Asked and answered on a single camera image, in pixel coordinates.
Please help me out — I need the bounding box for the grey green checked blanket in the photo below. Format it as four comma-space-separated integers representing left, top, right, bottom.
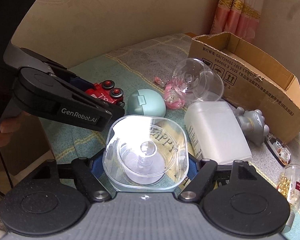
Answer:
39, 32, 300, 240

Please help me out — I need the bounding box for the pink keychain charm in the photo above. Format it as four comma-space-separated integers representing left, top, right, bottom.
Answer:
154, 76, 185, 109

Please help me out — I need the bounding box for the black correction tape dispenser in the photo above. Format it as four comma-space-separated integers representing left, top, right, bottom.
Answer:
264, 133, 292, 167

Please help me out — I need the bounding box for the grey bear figurine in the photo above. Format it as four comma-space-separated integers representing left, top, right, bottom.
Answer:
235, 107, 269, 146

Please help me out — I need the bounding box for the mint green oval case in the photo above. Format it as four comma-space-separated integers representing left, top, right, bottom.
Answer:
127, 89, 166, 117

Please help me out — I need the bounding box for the pink patterned curtain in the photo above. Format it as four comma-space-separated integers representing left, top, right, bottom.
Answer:
210, 0, 264, 43

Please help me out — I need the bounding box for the open cardboard box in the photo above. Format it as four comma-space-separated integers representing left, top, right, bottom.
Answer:
189, 32, 300, 144

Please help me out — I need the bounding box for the person's left hand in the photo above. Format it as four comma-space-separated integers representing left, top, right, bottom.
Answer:
0, 99, 31, 150

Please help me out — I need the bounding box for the white translucent plastic jar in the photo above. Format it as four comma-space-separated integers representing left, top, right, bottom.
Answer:
184, 101, 252, 165

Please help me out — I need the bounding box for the red toy train block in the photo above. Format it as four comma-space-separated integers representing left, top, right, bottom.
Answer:
85, 80, 125, 108

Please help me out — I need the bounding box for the glass bottle of golden capsules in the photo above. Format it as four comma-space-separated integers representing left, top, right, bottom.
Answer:
276, 164, 300, 233

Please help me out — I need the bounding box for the clear square plastic container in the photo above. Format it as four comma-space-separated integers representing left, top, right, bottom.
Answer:
102, 115, 189, 192

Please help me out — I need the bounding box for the clear round plastic cup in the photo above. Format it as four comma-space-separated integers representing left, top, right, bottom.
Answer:
171, 58, 224, 102

